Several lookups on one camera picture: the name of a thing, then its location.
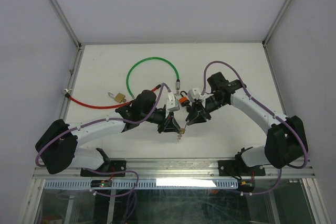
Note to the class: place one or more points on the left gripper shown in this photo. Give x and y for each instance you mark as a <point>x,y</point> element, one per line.
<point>169,124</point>

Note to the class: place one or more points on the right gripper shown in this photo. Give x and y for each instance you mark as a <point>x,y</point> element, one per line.
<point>195,116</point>

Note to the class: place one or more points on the orange black padlock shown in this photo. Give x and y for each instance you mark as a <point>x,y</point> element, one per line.
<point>184,101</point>

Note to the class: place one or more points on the brass long-shackle padlock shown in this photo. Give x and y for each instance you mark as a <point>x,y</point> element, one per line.
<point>182,130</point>

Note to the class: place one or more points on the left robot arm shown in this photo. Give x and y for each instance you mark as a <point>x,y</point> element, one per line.
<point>61,146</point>

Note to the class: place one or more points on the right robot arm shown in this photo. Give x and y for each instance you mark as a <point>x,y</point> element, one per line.
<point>285,136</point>

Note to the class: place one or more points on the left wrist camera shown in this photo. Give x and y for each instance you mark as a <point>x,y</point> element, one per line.
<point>172,104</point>

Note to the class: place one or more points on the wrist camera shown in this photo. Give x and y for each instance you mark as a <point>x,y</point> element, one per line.
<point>172,104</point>
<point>194,94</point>

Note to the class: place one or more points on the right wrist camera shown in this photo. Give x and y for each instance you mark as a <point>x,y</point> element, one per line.
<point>194,94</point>

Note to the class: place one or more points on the green cable lock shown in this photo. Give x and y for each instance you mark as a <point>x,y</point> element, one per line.
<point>157,68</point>

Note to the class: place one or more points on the aluminium front rail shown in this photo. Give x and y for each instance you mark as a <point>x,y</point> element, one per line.
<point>200,168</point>

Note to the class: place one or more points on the brass padlock near red cable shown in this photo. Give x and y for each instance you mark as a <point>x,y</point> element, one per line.
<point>119,97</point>

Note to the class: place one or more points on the white slotted cable duct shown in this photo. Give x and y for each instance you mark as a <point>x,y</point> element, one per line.
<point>157,183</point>

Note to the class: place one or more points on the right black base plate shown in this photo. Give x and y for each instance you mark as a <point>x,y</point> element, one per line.
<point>235,169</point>

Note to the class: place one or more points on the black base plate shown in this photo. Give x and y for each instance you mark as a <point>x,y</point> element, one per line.
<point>114,166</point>
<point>235,169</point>

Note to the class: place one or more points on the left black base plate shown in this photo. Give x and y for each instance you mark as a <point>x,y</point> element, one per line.
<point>114,166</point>

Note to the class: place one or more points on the red cable lock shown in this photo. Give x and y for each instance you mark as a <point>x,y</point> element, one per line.
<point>94,95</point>

